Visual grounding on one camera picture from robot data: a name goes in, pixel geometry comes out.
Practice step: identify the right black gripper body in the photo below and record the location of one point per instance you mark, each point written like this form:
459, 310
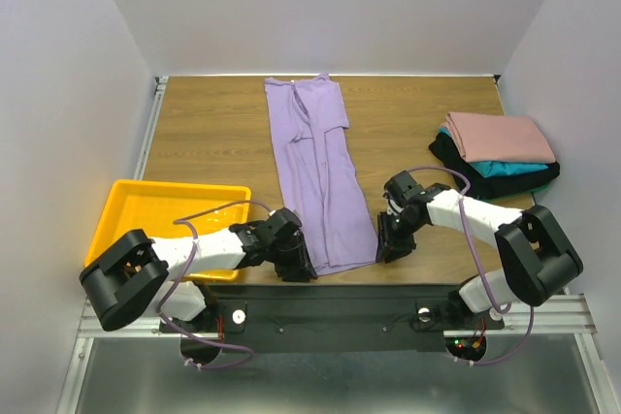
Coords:
394, 237

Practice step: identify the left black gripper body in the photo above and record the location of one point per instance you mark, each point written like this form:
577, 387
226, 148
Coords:
289, 258

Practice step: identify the purple t shirt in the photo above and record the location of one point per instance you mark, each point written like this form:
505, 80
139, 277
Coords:
316, 175

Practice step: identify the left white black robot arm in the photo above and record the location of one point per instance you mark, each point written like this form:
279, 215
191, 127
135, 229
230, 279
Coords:
124, 280

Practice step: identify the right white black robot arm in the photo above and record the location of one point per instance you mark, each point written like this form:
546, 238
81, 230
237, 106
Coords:
538, 259

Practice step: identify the teal folded t shirt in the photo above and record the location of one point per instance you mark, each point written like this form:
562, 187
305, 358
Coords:
514, 168

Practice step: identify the pink folded t shirt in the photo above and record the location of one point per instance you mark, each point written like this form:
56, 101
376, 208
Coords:
484, 137

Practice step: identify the black folded t shirt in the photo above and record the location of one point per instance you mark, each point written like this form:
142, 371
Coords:
493, 187

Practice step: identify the yellow plastic tray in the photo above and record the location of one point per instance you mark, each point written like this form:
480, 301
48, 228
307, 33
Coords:
153, 206

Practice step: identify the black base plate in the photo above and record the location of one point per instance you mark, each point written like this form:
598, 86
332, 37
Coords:
343, 318

